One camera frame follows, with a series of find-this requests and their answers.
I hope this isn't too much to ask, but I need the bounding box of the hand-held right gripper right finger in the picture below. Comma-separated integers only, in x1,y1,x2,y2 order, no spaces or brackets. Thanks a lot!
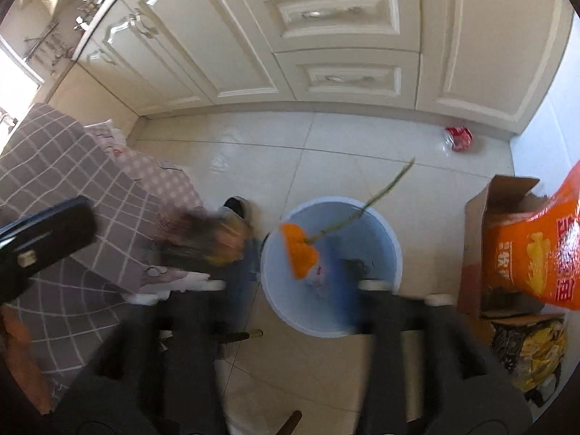
337,258,494,435

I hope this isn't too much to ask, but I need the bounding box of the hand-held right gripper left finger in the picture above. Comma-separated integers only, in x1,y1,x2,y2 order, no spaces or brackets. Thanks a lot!
91,240,260,435

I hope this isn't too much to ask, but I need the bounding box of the dark yellow snack wrapper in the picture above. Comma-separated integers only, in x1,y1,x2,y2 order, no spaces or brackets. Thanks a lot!
161,211,252,269

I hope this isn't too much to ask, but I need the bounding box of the light blue plastic bin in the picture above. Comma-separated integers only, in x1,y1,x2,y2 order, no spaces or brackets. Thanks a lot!
260,196,403,339

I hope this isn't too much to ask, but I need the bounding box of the orange artificial flower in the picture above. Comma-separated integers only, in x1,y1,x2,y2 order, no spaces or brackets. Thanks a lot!
279,158,416,281

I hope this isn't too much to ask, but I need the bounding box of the brown wooden table leg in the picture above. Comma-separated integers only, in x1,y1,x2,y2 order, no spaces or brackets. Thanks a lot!
216,328,264,344
275,410,303,435

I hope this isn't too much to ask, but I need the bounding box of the grey checked tablecloth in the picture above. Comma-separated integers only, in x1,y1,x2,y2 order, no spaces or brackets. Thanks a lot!
0,103,204,377

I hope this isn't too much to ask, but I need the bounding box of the grey slipper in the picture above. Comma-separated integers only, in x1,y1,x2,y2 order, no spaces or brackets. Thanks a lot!
221,196,249,225

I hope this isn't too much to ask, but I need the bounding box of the orange cloth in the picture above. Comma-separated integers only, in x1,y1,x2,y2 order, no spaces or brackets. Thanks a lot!
0,303,51,415

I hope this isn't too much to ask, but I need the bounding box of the brown cardboard box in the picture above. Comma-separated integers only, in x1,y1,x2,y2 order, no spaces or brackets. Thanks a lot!
457,174,567,322

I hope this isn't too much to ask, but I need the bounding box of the pink patterned cloth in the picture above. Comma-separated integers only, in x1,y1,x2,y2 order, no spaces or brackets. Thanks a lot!
84,119,211,302

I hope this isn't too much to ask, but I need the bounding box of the yellow black bag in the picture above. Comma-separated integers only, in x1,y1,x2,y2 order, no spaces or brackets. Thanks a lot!
490,316,568,394

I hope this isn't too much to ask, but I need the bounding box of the orange rice bag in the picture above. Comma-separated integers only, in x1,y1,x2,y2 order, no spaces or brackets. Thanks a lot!
480,160,580,312

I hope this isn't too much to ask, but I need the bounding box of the metal utensil rack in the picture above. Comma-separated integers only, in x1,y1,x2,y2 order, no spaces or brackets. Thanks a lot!
22,22,77,75

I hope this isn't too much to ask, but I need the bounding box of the crushed red can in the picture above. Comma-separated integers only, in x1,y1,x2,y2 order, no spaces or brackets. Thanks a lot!
443,126,473,153

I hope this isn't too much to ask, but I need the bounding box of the cream cabinet drawer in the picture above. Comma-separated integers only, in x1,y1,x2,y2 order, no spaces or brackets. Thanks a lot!
272,50,420,109
240,0,422,53

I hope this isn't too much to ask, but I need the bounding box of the cream kitchen base cabinet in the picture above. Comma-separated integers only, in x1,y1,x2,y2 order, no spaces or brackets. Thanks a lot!
47,0,574,134

